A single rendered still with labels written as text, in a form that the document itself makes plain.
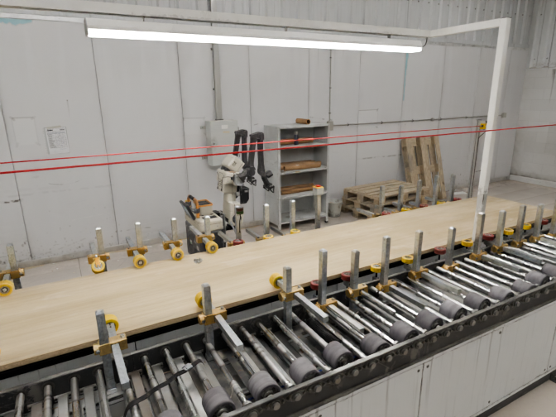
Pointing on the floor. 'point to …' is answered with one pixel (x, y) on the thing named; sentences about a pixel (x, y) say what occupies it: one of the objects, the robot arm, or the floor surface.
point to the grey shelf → (305, 210)
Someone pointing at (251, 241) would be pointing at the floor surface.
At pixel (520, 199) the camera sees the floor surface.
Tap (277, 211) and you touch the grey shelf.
